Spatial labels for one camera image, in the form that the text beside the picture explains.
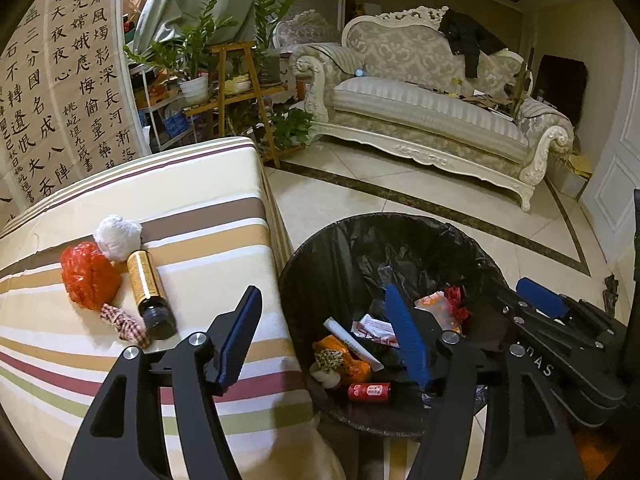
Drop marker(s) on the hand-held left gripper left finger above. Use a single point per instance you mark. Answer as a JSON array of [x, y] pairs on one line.
[[240, 340]]

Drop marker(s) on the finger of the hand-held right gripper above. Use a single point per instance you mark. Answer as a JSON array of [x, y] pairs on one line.
[[520, 312], [542, 297]]

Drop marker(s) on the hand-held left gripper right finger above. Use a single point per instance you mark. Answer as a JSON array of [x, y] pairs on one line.
[[407, 340]]

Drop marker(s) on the white snack packet red print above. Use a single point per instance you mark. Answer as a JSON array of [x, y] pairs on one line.
[[372, 330]]

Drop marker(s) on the white paper tube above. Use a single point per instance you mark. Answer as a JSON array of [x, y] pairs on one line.
[[350, 341]]

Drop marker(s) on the trash bin with black bag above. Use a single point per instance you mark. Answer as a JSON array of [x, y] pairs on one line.
[[350, 250]]

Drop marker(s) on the orange white packet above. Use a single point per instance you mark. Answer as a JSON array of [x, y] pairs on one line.
[[435, 310]]

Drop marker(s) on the orange snack packet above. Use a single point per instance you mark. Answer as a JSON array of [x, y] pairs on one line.
[[356, 369]]

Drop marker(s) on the small red wrapper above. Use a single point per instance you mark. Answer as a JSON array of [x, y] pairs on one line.
[[457, 305]]

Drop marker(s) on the red can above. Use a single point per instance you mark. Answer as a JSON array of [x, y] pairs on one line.
[[370, 392]]

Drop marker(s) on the small dark object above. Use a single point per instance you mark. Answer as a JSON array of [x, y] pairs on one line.
[[611, 292]]

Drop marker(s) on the speckled yellow wrapper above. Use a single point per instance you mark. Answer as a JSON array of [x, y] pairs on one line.
[[329, 360]]

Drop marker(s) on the gold bottle black cap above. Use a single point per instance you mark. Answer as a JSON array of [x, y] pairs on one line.
[[145, 280]]

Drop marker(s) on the checkered cloth knot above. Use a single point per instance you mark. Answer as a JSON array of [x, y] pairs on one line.
[[122, 322]]

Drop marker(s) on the striped tablecloth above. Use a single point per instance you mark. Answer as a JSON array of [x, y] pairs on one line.
[[200, 220]]

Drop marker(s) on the yellow cardboard box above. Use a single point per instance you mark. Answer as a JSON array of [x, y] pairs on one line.
[[575, 165]]

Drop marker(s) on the white door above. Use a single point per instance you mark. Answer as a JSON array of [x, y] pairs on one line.
[[615, 160]]

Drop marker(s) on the white crumpled tissue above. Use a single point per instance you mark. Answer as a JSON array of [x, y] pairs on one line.
[[117, 237]]

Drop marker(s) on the red plastic bag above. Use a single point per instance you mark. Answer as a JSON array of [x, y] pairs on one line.
[[90, 275]]

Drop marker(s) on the dark panel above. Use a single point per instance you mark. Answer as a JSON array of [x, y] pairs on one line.
[[562, 90]]

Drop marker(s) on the ornate cream sofa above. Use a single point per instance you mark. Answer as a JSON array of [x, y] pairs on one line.
[[425, 110]]

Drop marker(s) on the small leafy plant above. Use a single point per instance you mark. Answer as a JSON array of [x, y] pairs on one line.
[[292, 125]]

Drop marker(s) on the white metal shelf rack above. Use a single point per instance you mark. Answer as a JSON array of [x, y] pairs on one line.
[[150, 110]]

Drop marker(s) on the potted plant white pot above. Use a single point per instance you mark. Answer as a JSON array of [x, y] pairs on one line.
[[194, 90]]

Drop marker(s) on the yellow pot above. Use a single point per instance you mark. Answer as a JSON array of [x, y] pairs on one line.
[[239, 85]]

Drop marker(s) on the small plastic bottle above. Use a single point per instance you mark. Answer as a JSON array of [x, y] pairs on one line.
[[361, 72]]

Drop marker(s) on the black jacket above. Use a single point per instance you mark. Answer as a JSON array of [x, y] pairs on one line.
[[465, 35]]

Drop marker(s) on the wooden plant stand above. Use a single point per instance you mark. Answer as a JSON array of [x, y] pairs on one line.
[[235, 47]]

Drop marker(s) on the ornate cream armchair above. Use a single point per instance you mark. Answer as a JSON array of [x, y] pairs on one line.
[[305, 27]]

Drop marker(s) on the tall potted plant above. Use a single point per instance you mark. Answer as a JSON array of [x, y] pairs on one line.
[[270, 10]]

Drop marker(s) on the grey green curtain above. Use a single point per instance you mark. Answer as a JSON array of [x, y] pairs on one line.
[[165, 5]]

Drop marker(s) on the calligraphy wall hanging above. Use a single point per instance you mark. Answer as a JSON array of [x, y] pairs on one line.
[[65, 85]]

